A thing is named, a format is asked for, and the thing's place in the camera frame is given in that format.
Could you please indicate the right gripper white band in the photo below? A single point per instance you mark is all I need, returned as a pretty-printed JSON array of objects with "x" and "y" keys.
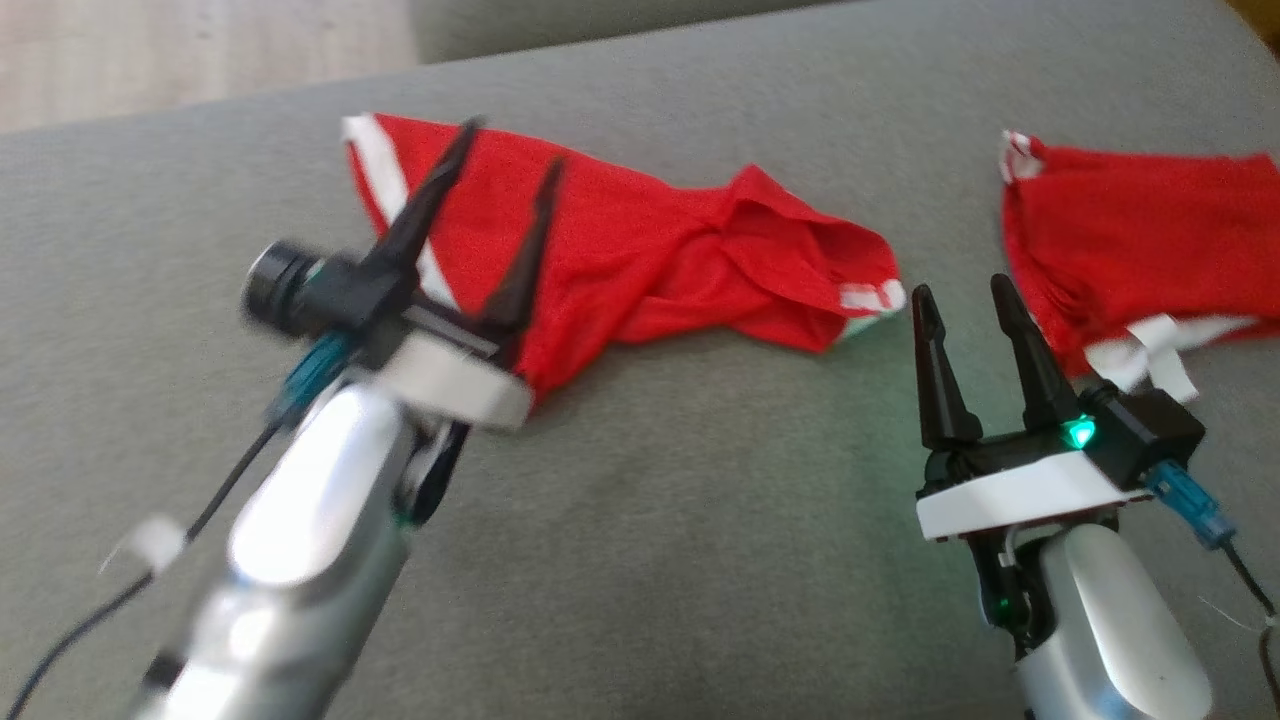
[{"x": 1020, "y": 490}]

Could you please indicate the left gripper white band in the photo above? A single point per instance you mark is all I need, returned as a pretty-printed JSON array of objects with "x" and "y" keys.
[{"x": 455, "y": 385}]

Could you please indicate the red shorts with white stripe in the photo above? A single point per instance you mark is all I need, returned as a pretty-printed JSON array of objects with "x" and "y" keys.
[{"x": 640, "y": 250}]

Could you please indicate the red white basketball jersey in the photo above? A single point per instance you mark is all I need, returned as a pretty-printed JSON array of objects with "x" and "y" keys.
[{"x": 1130, "y": 230}]

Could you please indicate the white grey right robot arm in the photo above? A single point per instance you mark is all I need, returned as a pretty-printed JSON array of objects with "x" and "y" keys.
[{"x": 1110, "y": 620}]

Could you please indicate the wide grey sofa seat cushion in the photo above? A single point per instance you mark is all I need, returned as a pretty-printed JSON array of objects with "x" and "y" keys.
[{"x": 650, "y": 550}]

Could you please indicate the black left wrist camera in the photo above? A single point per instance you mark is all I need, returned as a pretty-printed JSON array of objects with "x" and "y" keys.
[{"x": 320, "y": 290}]

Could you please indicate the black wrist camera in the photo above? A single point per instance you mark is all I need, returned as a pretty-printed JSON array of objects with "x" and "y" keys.
[
  {"x": 320, "y": 290},
  {"x": 1145, "y": 435}
]

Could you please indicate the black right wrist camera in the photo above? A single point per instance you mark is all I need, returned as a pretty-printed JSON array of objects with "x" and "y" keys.
[{"x": 1145, "y": 435}]

